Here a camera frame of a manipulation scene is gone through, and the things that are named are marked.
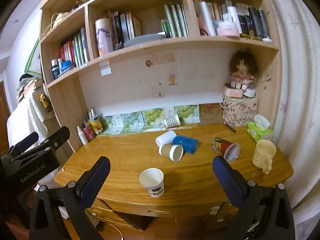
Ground white panda paper cup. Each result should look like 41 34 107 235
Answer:
139 168 164 197

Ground dark patterned paper cup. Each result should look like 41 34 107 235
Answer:
211 137 241 163

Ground blue plastic cup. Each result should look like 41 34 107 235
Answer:
172 135 199 154

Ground white plastic cup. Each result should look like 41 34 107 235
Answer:
155 131 177 147

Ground brown sleeve paper cup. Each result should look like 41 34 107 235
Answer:
159 144 183 163

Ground checkered paper cup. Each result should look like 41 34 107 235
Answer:
164 114 181 128

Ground white spray bottle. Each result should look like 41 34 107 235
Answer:
77 126 88 145

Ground red pink canister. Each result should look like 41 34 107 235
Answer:
82 126 95 142

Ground yellow juice carton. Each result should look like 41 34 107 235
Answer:
89 108 103 135

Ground cream ceramic mug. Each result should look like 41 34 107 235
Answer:
252 139 277 175

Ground green tissue pack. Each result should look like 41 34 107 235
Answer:
247 114 273 142

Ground green grape poster strip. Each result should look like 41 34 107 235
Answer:
99 105 200 136

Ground wooden bookshelf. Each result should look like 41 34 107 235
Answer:
40 0 281 151

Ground printed canvas bag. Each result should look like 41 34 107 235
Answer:
222 98 258 127

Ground pink flower thermos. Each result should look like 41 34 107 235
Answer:
95 18 113 56

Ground brown hair doll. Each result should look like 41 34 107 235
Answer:
229 50 258 91

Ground pink cream jar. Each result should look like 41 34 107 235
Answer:
218 21 240 37

